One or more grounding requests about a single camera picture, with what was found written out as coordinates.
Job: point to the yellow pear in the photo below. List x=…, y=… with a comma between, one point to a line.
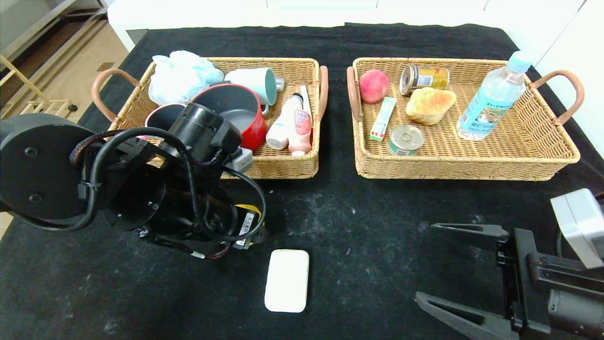
x=250, y=208

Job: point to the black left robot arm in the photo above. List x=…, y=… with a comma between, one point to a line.
x=37, y=165

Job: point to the white cabinet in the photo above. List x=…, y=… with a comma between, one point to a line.
x=212, y=14

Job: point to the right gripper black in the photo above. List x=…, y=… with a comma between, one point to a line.
x=515, y=278

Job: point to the black table cloth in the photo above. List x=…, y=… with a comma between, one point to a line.
x=377, y=264

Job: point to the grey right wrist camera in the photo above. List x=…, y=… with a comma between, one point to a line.
x=580, y=226

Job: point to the small tin can green label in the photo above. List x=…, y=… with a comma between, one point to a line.
x=406, y=139

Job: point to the pink lotion tube white cap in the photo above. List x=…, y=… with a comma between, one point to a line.
x=302, y=132

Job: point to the thin pink and white stick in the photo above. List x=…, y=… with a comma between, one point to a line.
x=306, y=97

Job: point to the grey metal shelf frame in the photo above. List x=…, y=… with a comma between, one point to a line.
x=23, y=19

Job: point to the pink plastic water scoop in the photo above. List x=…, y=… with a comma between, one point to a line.
x=163, y=118

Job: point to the light blue mesh bath pouf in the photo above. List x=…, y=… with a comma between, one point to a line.
x=179, y=78

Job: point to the green chewing gum pack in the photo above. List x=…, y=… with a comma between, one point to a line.
x=383, y=119

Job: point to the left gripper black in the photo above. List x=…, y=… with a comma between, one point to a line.
x=247, y=228

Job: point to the pink peach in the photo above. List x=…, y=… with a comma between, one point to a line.
x=373, y=87

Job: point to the clear plastic flat case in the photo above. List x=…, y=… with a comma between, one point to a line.
x=280, y=84

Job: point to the yellow drink can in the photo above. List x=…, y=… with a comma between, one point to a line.
x=429, y=78

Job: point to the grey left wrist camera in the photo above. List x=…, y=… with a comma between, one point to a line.
x=240, y=160

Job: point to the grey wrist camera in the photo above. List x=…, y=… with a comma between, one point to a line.
x=240, y=160
x=580, y=226

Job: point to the golden striped bread roll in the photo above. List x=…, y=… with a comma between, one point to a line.
x=429, y=106

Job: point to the clear water bottle blue cap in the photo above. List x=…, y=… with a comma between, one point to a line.
x=495, y=97

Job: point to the white soap bar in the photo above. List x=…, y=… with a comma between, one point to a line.
x=287, y=281

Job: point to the white bottle with black tip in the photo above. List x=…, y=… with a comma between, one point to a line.
x=279, y=132

